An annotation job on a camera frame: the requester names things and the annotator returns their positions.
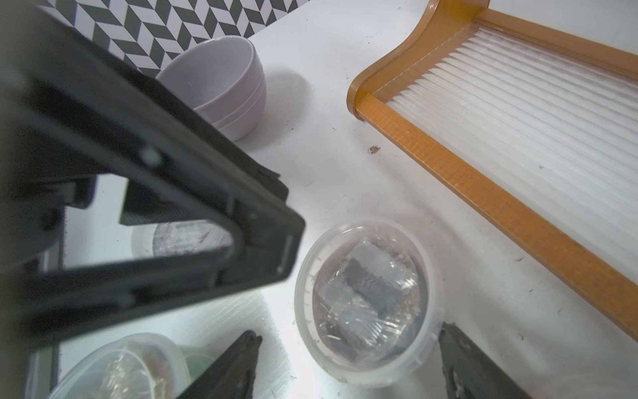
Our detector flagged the lilac stacked bowls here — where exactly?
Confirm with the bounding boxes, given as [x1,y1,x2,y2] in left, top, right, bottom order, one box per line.
[156,36,267,141]

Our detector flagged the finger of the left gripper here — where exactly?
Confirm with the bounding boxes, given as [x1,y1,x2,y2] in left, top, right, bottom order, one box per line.
[1,1,305,349]

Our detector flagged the clear seed container red label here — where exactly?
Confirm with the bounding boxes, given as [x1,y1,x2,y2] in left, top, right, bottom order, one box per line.
[294,217,445,388]

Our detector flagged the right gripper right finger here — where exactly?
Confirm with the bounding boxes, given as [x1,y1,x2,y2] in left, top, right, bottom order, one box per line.
[439,323,531,399]

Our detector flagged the clear seed container front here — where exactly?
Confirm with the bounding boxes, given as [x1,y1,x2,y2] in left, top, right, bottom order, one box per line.
[50,333,192,398]

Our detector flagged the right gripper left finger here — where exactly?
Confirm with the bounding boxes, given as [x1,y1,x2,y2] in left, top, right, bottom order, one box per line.
[178,330,263,399]

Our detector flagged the orange wooden tiered shelf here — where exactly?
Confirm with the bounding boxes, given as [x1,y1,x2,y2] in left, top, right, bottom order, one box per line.
[347,1,637,337]

